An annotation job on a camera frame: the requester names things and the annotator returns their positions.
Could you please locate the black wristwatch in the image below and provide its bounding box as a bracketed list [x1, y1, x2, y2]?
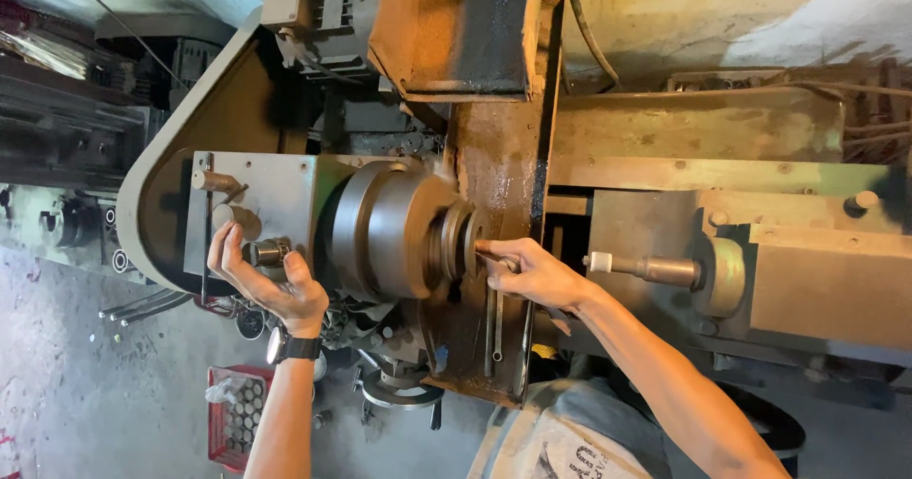
[266, 324, 323, 366]

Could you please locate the steel handwheel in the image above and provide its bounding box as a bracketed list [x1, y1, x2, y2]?
[358, 364, 446, 431]

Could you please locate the brown lever knob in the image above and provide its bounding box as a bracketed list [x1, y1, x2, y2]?
[190, 170, 241, 195]

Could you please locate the lathe tailstock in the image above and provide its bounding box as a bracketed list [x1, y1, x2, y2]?
[586, 188, 912, 369]

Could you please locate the shiny steel knob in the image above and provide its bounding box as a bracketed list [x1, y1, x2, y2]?
[242, 237, 294, 268]

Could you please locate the heap of rusty rods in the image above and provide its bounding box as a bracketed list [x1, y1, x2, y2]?
[839, 57, 912, 168]

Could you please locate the green hose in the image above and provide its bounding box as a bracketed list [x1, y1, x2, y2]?
[558, 0, 622, 86]

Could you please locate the person's left hand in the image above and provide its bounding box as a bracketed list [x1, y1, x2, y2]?
[207, 221, 330, 339]

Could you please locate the green background machine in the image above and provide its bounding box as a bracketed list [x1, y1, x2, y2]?
[0, 180, 154, 285]

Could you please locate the round grey knob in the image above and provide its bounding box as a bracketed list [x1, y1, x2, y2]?
[211, 204, 262, 243]

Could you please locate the long steel wrench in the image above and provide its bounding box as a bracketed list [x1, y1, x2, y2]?
[484, 287, 497, 378]
[492, 290, 505, 363]

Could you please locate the group of metal cylinders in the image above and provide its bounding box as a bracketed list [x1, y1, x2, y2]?
[223, 381, 267, 460]

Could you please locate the thin black wire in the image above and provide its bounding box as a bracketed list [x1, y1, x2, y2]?
[56, 0, 192, 94]

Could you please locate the person's right hand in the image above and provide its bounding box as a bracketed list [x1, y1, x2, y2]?
[474, 237, 594, 314]

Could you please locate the small metal bowl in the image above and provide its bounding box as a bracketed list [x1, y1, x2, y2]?
[234, 307, 267, 342]

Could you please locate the round metal workpiece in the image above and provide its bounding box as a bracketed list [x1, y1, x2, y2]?
[427, 201, 493, 284]

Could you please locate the metal floor pipe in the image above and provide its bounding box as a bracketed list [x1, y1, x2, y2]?
[120, 295, 195, 329]
[108, 292, 185, 325]
[98, 290, 172, 321]

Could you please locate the steel lathe chuck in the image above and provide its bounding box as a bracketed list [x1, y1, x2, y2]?
[329, 160, 463, 303]

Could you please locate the tailstock quill with white tip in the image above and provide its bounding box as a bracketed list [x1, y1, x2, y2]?
[583, 251, 703, 289]

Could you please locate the grey-green metal lathe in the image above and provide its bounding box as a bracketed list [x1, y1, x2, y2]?
[116, 0, 912, 431]

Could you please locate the white plastic bag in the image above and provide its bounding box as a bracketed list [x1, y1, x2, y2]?
[204, 377, 245, 406]

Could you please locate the black round seat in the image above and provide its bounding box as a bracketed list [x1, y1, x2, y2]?
[712, 381, 808, 460]

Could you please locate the rusty chip tray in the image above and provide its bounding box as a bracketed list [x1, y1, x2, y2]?
[417, 0, 565, 410]

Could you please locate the grey electric motor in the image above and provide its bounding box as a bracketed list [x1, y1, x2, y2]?
[260, 0, 382, 81]

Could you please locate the cluttered dark shelf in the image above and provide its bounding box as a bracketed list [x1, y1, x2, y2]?
[0, 0, 238, 189]

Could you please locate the person's printed grey apron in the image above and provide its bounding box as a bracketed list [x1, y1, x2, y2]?
[466, 375, 674, 479]

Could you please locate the red plastic crate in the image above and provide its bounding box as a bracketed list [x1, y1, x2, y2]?
[207, 365, 276, 474]

